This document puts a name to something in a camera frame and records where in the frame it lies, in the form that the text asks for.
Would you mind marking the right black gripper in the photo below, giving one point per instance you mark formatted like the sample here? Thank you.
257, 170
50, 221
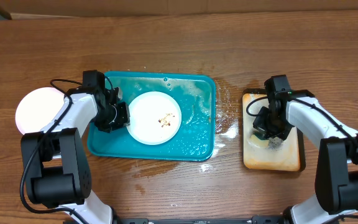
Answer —
261, 126

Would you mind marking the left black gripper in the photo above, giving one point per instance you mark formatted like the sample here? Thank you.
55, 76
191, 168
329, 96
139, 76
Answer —
123, 121

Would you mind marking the green yellow sponge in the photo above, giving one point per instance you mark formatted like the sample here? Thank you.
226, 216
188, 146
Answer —
255, 142

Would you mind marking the white plate front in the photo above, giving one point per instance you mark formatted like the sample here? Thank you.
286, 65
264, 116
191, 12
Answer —
155, 118

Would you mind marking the white plate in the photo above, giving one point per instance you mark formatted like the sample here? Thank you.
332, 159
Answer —
37, 109
155, 118

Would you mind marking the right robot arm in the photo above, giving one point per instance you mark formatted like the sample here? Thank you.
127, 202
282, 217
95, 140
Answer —
336, 182

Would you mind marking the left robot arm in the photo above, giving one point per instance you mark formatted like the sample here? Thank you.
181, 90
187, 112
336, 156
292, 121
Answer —
56, 175

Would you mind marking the black tray with soapy water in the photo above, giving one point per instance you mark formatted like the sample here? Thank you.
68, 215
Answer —
287, 155

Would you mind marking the teal plastic tray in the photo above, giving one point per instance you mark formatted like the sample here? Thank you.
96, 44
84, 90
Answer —
194, 141

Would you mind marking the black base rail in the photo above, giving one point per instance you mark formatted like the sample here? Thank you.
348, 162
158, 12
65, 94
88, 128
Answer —
258, 219

